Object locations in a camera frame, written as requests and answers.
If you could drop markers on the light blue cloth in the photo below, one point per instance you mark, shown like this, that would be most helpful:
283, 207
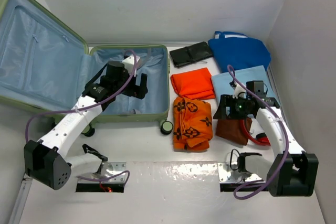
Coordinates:
221, 81

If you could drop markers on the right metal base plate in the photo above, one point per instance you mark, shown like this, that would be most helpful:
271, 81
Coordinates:
229, 174

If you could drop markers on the red black headphones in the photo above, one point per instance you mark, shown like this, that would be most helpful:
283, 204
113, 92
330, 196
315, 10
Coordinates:
252, 131

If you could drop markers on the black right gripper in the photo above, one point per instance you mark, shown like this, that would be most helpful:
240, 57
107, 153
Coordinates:
227, 100

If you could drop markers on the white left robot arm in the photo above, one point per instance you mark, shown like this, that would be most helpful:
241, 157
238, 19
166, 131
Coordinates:
46, 159

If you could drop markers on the plain orange cloth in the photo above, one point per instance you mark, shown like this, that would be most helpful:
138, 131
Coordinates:
195, 85

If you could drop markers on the orange black patterned blanket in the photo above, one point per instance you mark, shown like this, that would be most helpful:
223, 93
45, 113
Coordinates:
193, 128

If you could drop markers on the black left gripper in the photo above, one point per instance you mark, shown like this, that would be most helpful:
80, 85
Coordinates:
137, 91

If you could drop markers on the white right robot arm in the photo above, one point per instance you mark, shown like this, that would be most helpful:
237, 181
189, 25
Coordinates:
293, 171

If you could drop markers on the black pouch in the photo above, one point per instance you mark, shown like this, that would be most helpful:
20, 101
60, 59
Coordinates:
191, 54

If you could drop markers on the brown towel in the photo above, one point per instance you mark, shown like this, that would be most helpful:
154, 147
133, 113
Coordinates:
234, 130

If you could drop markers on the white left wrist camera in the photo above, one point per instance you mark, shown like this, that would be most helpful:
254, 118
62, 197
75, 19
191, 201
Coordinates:
129, 63

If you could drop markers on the blue garment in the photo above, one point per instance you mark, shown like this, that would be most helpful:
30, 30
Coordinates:
238, 50

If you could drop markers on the metal base plate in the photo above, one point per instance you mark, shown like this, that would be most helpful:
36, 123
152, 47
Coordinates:
229, 174
111, 172

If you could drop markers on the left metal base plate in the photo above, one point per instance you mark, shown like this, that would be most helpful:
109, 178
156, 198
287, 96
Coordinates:
111, 172

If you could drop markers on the green hard-shell suitcase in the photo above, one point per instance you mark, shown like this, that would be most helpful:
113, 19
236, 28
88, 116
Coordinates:
45, 66

